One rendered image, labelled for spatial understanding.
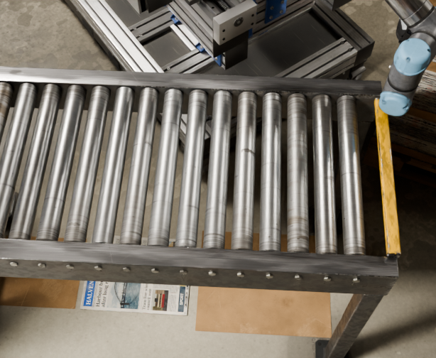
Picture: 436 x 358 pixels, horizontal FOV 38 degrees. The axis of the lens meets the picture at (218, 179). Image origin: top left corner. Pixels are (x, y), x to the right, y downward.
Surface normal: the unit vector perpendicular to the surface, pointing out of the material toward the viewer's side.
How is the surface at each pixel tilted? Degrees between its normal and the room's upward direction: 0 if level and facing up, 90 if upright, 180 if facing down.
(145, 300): 1
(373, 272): 0
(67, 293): 0
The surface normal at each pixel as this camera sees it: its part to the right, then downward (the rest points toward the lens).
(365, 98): -0.05, 0.87
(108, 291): -0.01, -0.49
